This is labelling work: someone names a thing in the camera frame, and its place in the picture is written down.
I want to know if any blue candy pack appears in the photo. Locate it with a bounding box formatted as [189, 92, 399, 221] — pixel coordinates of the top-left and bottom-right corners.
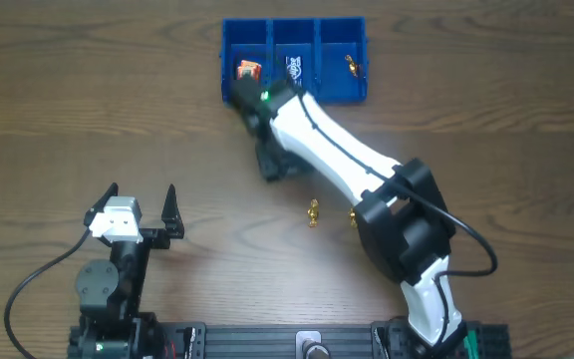
[284, 55, 304, 85]

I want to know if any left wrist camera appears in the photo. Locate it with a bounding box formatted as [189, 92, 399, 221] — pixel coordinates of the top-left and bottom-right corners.
[88, 195, 144, 244]

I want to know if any mounting rail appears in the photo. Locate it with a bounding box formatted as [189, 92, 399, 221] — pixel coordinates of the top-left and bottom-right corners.
[67, 321, 511, 359]

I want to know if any blue tray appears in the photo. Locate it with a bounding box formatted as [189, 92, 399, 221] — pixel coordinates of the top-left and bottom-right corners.
[220, 16, 370, 105]

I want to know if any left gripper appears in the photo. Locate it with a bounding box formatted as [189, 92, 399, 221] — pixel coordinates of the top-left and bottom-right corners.
[83, 181, 186, 250]

